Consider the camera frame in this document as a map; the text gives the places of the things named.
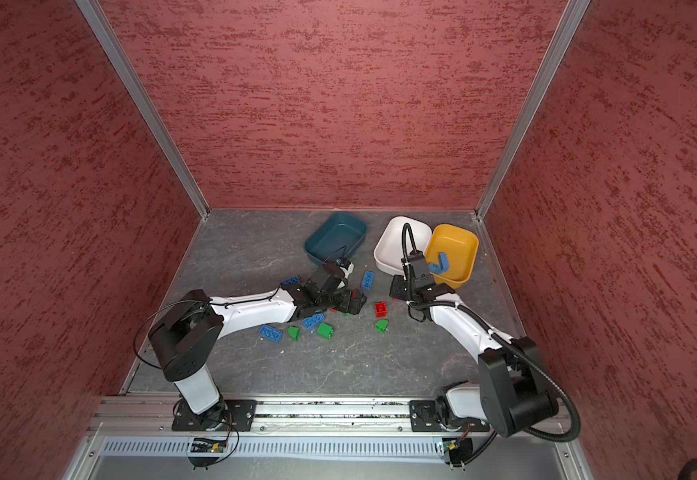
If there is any aluminium corner post left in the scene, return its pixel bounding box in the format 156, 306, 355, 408
76, 0, 212, 221

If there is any white plastic bin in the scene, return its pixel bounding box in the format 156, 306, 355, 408
373, 216, 432, 276

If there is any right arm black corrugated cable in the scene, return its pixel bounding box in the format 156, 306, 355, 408
400, 222, 582, 444

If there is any left controller board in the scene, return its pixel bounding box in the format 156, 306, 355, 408
188, 437, 228, 469

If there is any blue long lego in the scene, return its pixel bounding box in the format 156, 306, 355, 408
302, 313, 324, 331
280, 275, 300, 287
258, 325, 284, 343

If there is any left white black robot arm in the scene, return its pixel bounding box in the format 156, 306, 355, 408
148, 262, 367, 415

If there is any yellow plastic bin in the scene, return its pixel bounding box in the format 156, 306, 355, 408
425, 224, 479, 289

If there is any right controller board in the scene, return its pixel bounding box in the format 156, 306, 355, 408
438, 438, 474, 469

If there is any teal plastic bin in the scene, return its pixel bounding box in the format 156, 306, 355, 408
304, 212, 367, 265

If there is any green lego small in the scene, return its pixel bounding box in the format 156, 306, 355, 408
374, 320, 389, 333

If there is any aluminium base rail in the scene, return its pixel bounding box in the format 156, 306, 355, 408
66, 394, 591, 479

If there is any blue slope lego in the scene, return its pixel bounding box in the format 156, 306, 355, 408
429, 252, 451, 276

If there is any green lego slope front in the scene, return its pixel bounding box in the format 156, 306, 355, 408
288, 327, 300, 341

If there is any aluminium corner post right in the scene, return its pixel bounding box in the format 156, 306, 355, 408
475, 0, 590, 222

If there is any controller board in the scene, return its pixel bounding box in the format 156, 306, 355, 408
438, 438, 474, 469
188, 437, 228, 469

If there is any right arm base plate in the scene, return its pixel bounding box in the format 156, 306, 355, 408
408, 400, 490, 434

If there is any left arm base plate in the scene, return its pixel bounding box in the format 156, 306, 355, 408
172, 399, 258, 432

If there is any aluminium corner post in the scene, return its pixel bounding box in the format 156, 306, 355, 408
475, 0, 590, 222
76, 0, 212, 221

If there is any green lego block front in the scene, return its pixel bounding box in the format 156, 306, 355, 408
316, 323, 334, 340

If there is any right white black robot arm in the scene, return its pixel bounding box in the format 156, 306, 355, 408
391, 250, 559, 438

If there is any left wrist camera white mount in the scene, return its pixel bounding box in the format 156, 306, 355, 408
336, 257, 354, 279

